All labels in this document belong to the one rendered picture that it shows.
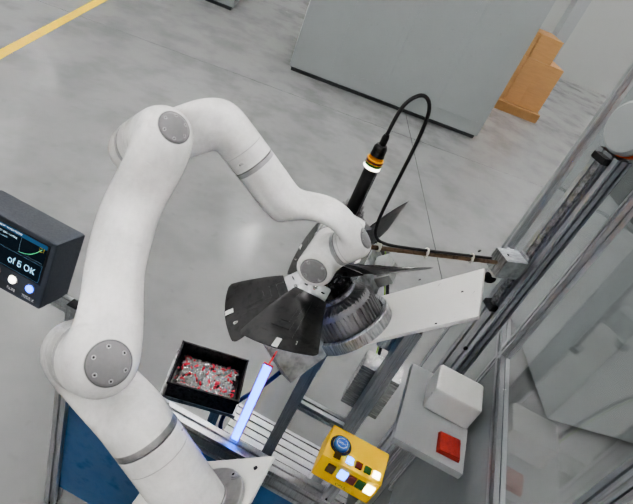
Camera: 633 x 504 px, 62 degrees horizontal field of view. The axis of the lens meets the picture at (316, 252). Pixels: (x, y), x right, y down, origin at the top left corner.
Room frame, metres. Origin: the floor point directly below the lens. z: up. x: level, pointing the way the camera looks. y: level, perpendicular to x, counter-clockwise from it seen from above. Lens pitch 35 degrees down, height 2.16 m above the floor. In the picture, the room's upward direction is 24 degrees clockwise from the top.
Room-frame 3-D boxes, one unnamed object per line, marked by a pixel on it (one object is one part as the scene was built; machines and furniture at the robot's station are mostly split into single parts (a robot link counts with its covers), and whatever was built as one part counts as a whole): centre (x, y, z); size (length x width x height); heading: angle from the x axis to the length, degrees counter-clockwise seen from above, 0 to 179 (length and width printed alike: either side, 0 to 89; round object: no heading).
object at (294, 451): (1.35, -0.25, 0.04); 0.62 x 0.46 x 0.08; 84
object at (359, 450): (0.85, -0.30, 1.02); 0.16 x 0.10 x 0.11; 84
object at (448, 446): (1.18, -0.65, 0.87); 0.08 x 0.08 x 0.02; 87
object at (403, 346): (1.34, -0.39, 0.58); 0.09 x 0.04 x 1.15; 174
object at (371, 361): (1.43, -0.40, 0.73); 0.15 x 0.09 x 0.22; 84
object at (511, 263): (1.54, -0.59, 1.37); 0.10 x 0.07 x 0.08; 119
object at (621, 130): (1.59, -0.67, 1.88); 0.17 x 0.15 x 0.16; 174
